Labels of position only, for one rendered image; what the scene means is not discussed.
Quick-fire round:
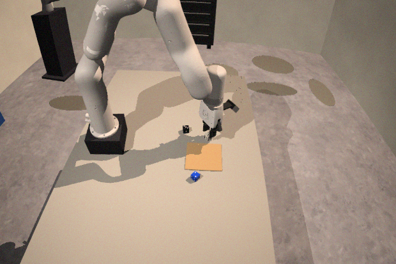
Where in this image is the tan square mat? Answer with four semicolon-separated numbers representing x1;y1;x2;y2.
185;143;222;171

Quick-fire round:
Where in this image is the blue die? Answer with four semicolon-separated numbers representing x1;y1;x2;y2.
191;171;200;182

